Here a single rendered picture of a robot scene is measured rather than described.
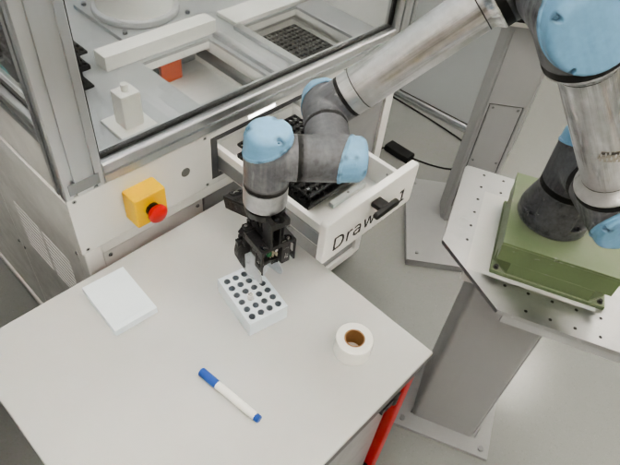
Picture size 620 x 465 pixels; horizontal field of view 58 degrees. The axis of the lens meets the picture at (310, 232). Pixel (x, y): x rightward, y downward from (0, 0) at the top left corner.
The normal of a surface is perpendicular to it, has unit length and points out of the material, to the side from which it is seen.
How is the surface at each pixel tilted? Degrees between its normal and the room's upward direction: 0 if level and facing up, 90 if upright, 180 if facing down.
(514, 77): 90
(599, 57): 84
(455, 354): 90
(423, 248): 3
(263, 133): 0
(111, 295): 0
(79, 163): 90
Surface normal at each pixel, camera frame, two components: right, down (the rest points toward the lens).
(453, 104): -0.66, 0.51
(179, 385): 0.09, -0.68
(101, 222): 0.71, 0.55
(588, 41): 0.00, 0.65
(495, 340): -0.36, 0.65
